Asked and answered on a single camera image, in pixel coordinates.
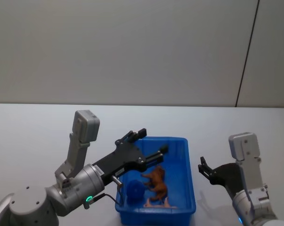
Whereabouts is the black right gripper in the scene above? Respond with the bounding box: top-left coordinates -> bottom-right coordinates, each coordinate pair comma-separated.
197,156 -> 245,195

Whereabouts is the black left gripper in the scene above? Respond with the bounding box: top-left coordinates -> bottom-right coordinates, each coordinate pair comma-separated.
93,128 -> 169,186

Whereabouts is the blue plastic bin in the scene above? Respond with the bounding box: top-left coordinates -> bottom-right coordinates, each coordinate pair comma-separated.
115,136 -> 197,223

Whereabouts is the brown toy lion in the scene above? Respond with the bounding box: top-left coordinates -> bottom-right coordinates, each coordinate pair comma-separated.
141,165 -> 169,203

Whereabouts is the blue spiky ball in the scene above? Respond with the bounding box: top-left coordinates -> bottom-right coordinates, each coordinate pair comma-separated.
126,179 -> 145,201

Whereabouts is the thin dark gripper cable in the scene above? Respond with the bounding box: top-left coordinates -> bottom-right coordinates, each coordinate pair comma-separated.
89,175 -> 124,206

